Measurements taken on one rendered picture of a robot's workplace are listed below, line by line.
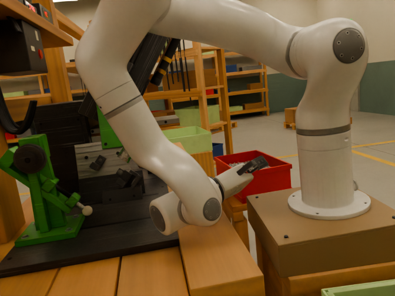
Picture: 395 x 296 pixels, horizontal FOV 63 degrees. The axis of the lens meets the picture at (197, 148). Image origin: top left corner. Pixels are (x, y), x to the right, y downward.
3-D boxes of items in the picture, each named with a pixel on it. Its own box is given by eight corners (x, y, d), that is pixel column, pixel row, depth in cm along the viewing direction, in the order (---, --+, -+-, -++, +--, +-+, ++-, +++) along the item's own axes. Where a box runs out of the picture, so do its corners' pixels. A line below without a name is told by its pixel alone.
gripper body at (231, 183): (210, 213, 82) (240, 196, 88) (226, 196, 74) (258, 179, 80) (194, 188, 84) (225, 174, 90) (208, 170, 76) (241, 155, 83)
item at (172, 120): (176, 121, 143) (175, 114, 142) (180, 125, 127) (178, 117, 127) (86, 133, 138) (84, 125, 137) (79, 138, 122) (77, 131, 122)
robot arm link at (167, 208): (210, 179, 73) (188, 180, 81) (161, 202, 66) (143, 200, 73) (220, 214, 74) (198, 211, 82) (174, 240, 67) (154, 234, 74)
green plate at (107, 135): (137, 146, 120) (129, 91, 122) (135, 144, 112) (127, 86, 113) (105, 150, 119) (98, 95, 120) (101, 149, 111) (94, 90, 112)
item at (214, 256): (183, 164, 208) (180, 141, 205) (270, 343, 62) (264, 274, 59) (161, 167, 206) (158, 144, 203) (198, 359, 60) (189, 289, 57)
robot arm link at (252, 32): (345, 85, 69) (309, 85, 85) (363, 29, 67) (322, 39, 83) (111, 17, 60) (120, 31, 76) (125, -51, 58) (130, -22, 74)
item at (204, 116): (210, 187, 390) (187, -25, 343) (106, 168, 545) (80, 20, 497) (236, 174, 429) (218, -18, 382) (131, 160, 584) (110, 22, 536)
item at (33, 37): (49, 73, 114) (40, 29, 111) (33, 70, 98) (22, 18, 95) (12, 76, 113) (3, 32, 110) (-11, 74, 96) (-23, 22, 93)
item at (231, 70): (270, 115, 991) (265, 40, 946) (168, 128, 958) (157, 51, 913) (264, 114, 1044) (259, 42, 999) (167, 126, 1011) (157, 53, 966)
